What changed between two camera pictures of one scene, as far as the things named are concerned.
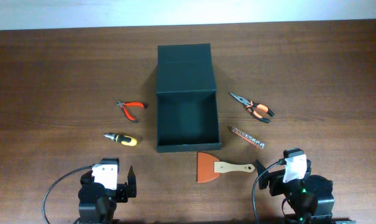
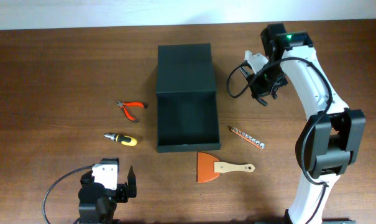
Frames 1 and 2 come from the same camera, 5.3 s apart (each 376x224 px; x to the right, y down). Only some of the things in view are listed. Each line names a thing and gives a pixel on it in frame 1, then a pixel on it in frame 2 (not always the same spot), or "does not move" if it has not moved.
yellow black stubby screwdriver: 122,139 does not move
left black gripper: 123,193 does not move
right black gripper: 275,178 -> 258,89
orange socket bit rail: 248,138 does not move
